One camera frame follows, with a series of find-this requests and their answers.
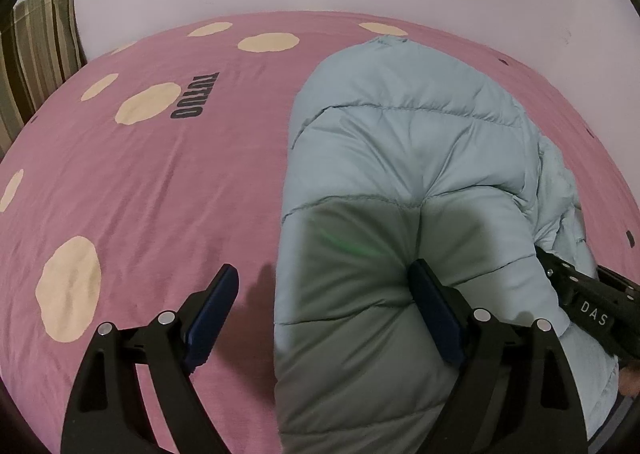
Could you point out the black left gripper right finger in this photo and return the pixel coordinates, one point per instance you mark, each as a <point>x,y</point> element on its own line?
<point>514,393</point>

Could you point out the striped green brown pillow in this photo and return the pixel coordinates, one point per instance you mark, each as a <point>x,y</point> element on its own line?
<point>40,50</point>

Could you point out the light green puffer jacket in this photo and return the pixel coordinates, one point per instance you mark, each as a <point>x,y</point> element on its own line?
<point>398,152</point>

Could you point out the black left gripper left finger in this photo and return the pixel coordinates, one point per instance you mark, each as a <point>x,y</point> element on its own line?
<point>106,413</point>

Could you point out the pink dotted bed sheet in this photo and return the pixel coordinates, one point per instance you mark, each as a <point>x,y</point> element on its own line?
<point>157,164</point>

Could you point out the person's right hand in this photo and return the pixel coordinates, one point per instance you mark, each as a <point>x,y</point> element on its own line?
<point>629,381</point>

